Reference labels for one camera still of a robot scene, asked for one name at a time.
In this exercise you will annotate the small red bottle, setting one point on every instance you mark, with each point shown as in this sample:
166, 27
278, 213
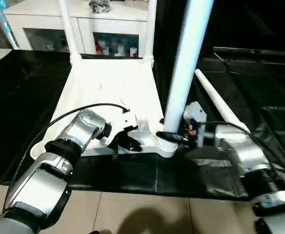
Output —
100, 46

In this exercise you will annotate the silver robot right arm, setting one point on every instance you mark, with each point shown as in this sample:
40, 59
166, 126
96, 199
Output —
245, 151

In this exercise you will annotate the black work mat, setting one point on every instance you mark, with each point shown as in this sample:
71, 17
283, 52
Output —
25, 97

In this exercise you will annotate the white plastic table leg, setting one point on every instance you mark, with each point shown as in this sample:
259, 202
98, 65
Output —
189, 48
151, 29
215, 97
69, 29

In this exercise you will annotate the white glass-door cabinet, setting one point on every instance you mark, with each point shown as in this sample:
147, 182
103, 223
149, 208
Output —
45, 22

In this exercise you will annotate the long black bar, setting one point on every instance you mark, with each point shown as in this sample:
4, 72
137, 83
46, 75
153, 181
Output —
259, 50

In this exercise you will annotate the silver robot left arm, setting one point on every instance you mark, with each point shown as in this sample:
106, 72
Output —
81, 127

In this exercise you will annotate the white compartment tray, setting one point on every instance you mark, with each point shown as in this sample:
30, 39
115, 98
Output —
113, 83

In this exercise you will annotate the silver crumpled object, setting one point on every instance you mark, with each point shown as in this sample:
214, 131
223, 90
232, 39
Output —
100, 5

